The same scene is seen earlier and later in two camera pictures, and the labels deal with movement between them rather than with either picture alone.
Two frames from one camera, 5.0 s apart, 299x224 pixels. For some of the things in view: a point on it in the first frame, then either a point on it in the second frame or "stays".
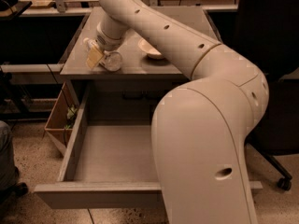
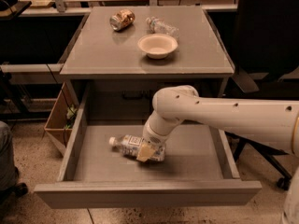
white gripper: [106, 42] → [154, 139]
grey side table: [34, 74] stays
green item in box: [71, 114] stays
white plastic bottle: [112, 60] → [130, 144]
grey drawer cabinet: [128, 94] stays
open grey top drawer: [107, 166] stays
